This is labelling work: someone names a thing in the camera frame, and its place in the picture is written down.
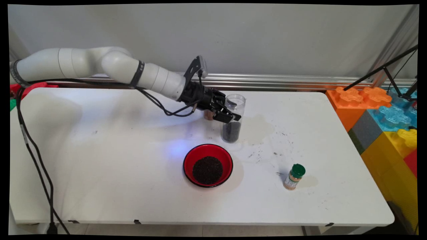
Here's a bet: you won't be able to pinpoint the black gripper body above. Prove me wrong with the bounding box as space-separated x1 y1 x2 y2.
178 82 219 112

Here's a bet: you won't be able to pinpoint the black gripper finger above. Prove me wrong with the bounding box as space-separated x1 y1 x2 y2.
210 88 227 105
213 103 242 124

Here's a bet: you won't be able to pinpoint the clear plastic jar black seeds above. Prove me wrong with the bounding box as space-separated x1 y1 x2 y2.
221 94 246 143

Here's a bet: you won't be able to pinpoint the red bowl with black rim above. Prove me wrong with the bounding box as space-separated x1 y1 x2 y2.
183 144 234 188

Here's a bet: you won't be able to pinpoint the pile of black seeds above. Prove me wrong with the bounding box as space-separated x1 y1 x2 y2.
192 156 223 185

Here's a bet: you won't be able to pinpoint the spice bottle with green cap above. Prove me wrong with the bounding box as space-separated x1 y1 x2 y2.
283 163 306 191

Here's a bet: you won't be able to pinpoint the large orange building block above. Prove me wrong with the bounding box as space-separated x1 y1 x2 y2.
326 87 392 132

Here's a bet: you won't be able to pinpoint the large grey building block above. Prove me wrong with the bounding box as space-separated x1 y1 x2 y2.
348 110 383 154

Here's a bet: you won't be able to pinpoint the black tripod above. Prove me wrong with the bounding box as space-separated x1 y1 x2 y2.
343 45 418 102

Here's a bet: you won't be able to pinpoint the large blue building block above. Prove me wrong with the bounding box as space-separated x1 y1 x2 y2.
367 87 418 132

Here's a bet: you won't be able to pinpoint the red studded toy block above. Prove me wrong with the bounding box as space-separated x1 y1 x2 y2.
9 82 59 99

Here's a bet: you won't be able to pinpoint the large red building block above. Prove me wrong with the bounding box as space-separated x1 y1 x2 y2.
403 148 418 179

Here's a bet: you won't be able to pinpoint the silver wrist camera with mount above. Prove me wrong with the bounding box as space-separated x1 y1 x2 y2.
183 55 208 80

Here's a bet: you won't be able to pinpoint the aluminium rail along wall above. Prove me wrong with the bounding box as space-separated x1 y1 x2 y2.
15 68 417 92

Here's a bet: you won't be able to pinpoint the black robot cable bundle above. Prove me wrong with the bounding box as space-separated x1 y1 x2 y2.
15 78 200 235

